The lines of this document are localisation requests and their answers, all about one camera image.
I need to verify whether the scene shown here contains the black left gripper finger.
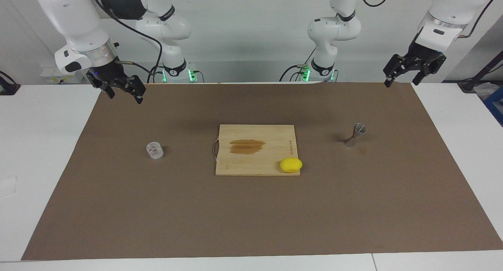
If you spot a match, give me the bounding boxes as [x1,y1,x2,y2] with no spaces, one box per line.
[383,54,411,88]
[412,56,447,86]

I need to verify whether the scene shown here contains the clear glass cup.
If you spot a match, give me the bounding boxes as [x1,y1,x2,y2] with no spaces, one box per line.
[146,141,164,160]

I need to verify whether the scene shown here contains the metal jigger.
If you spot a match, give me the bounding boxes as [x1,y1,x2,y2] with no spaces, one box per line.
[345,123,366,148]

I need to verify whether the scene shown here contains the black stand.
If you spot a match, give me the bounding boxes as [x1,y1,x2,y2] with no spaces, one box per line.
[458,51,503,93]

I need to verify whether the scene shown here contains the brown table mat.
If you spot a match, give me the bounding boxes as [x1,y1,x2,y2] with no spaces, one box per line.
[22,82,503,261]

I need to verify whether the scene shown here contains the wooden cutting board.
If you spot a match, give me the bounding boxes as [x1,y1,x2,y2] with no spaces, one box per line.
[213,125,301,176]

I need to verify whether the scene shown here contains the yellow lemon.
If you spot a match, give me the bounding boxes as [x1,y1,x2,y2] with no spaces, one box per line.
[280,157,303,173]

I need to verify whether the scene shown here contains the black base cable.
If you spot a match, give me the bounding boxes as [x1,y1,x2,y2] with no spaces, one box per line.
[147,65,165,84]
[280,47,317,82]

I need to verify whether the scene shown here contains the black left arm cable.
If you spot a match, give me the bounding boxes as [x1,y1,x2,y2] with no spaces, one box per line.
[325,0,503,39]

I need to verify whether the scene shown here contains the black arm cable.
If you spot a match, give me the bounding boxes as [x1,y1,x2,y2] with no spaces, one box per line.
[91,0,163,84]
[325,0,503,39]

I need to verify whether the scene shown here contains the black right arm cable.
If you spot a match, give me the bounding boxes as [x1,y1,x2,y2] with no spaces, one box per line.
[91,0,163,84]

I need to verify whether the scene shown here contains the white wall power strip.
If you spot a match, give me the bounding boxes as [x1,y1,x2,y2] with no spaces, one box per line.
[40,66,85,84]

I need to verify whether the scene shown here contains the black clamp mount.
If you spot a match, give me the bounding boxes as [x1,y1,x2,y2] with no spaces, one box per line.
[0,71,21,95]

